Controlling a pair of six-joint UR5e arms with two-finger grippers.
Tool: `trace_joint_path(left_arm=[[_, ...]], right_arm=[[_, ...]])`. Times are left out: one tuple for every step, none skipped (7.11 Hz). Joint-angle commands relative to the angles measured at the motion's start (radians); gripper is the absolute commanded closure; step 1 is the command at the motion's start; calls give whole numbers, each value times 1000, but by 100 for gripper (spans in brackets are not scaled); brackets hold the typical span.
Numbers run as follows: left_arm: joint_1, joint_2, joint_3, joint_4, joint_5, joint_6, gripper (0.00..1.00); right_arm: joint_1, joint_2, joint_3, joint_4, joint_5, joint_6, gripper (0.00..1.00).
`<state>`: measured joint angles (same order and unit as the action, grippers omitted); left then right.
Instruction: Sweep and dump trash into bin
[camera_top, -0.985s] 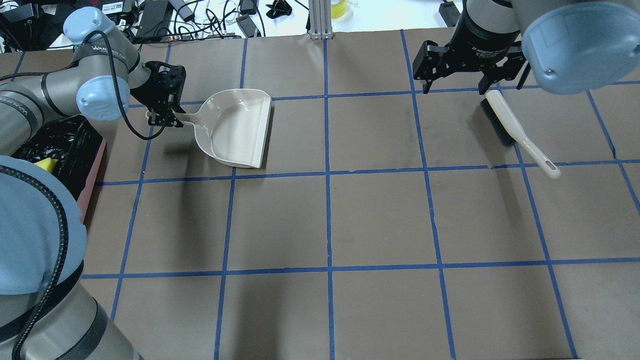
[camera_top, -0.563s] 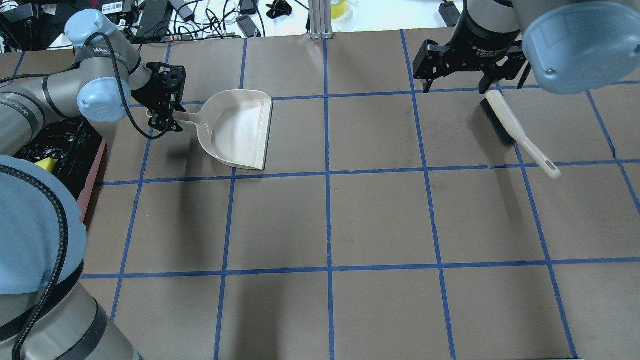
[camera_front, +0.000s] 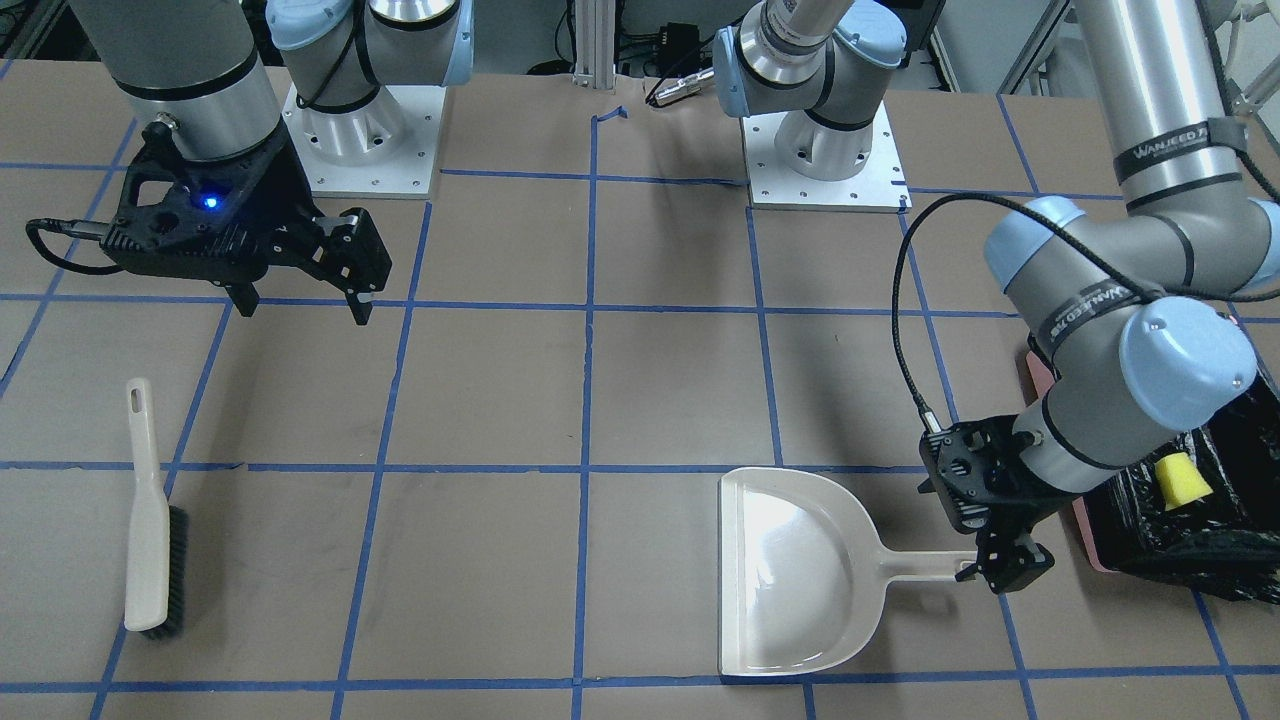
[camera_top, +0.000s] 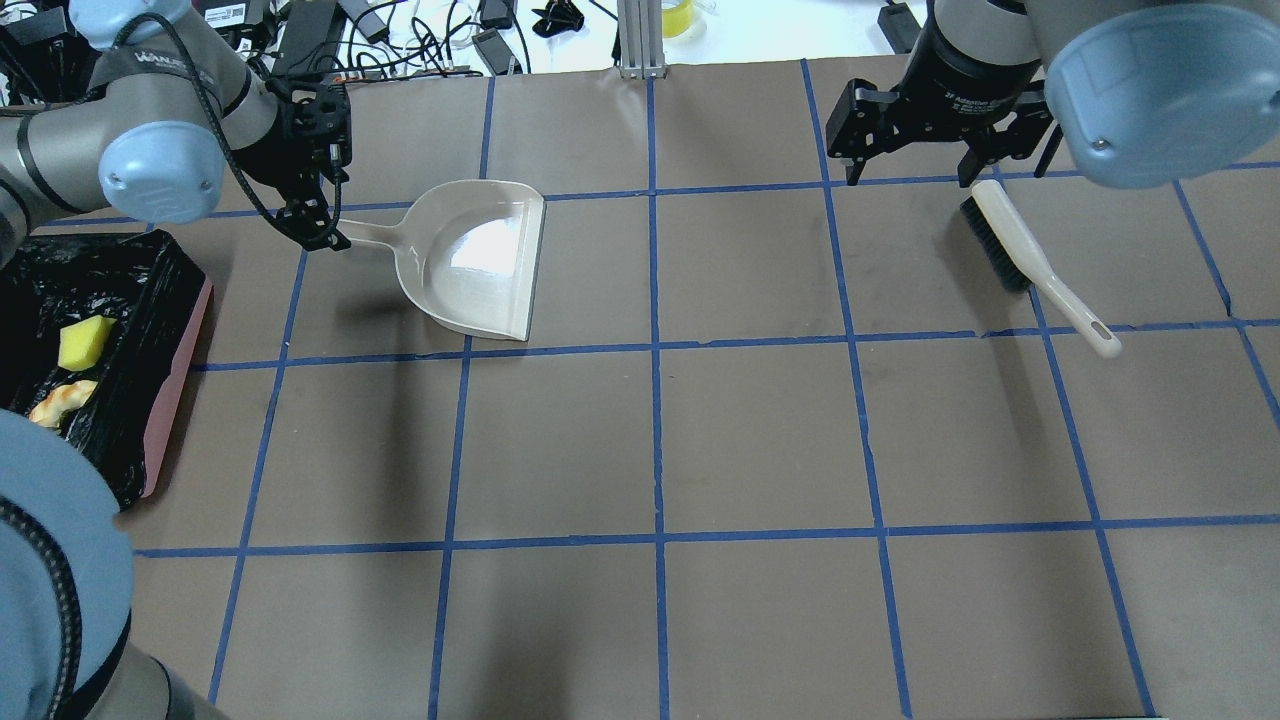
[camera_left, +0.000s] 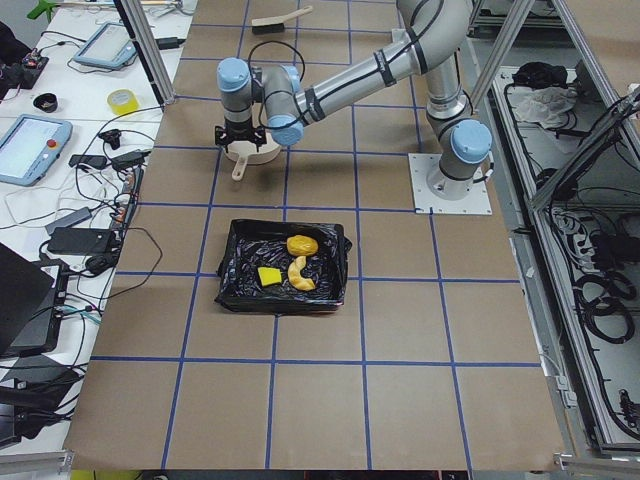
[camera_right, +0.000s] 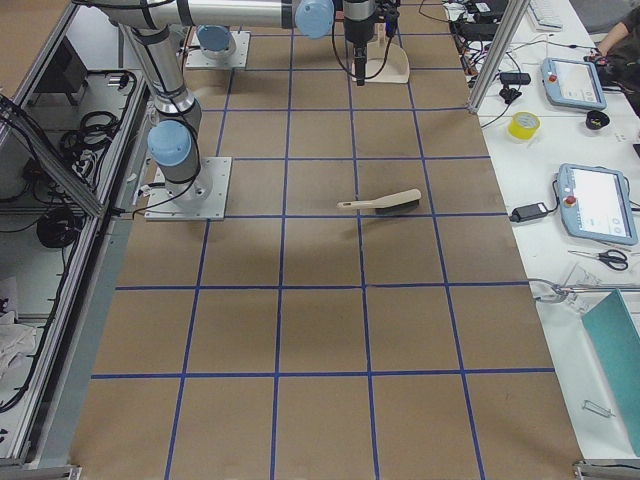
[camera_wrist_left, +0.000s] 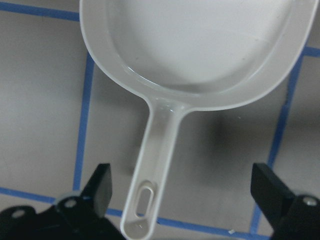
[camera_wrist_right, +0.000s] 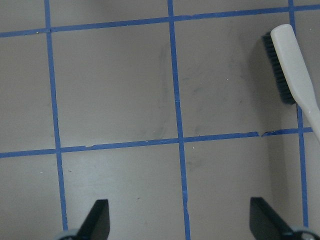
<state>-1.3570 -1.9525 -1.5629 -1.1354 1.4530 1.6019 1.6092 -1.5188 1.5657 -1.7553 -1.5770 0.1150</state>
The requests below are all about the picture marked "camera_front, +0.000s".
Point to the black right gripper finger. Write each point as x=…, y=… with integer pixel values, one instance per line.
x=245, y=297
x=361, y=307

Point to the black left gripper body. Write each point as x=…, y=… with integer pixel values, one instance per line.
x=1022, y=503

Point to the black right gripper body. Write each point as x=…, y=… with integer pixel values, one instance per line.
x=283, y=190

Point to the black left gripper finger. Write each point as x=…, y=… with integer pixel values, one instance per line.
x=996, y=573
x=1029, y=561

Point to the green yellow sponge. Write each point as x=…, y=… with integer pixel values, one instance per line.
x=1180, y=481

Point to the beige plastic dustpan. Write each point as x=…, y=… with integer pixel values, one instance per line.
x=804, y=574

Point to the white hand brush black bristles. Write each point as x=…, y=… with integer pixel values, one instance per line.
x=157, y=534

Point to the pink bin with black bag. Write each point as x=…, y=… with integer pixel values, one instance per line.
x=1200, y=512

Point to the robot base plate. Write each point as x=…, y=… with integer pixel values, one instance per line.
x=387, y=150
x=794, y=164

